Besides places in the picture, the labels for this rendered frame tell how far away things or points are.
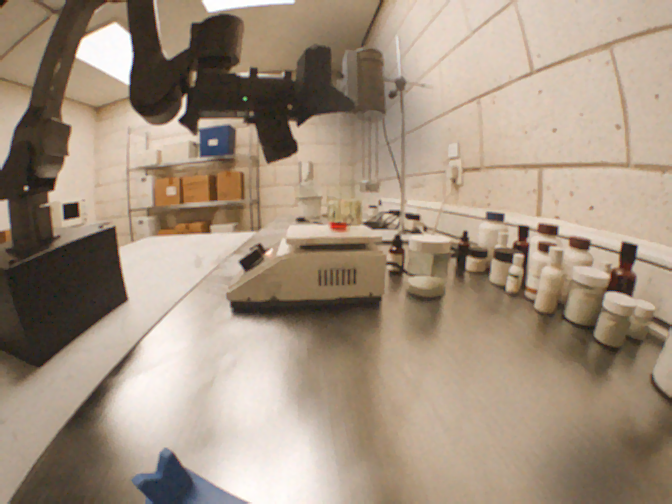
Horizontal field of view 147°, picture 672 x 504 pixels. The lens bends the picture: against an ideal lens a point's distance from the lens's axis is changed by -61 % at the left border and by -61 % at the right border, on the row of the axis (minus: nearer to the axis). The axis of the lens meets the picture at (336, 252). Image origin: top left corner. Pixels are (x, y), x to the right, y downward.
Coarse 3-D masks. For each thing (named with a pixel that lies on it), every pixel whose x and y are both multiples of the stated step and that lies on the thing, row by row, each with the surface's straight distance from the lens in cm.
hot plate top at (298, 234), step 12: (288, 228) 38; (300, 228) 38; (312, 228) 38; (324, 228) 37; (288, 240) 30; (300, 240) 30; (312, 240) 30; (324, 240) 30; (336, 240) 30; (348, 240) 31; (360, 240) 31; (372, 240) 31
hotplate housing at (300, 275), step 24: (264, 264) 31; (288, 264) 30; (312, 264) 30; (336, 264) 30; (360, 264) 31; (384, 264) 32; (240, 288) 32; (264, 288) 31; (288, 288) 31; (312, 288) 31; (336, 288) 31; (360, 288) 32; (384, 288) 33
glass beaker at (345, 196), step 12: (336, 180) 33; (348, 180) 33; (360, 180) 34; (336, 192) 33; (348, 192) 33; (360, 192) 34; (336, 204) 33; (348, 204) 33; (360, 204) 34; (336, 216) 33; (348, 216) 33; (360, 216) 34; (336, 228) 34; (348, 228) 33; (360, 228) 34
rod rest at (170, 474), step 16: (160, 464) 14; (176, 464) 14; (144, 480) 14; (160, 480) 14; (176, 480) 15; (192, 480) 16; (160, 496) 15; (176, 496) 16; (192, 496) 15; (208, 496) 15; (224, 496) 15
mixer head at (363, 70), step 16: (368, 48) 89; (352, 64) 86; (368, 64) 86; (352, 80) 83; (368, 80) 84; (352, 96) 81; (368, 96) 81; (384, 96) 84; (352, 112) 87; (368, 112) 80; (384, 112) 83
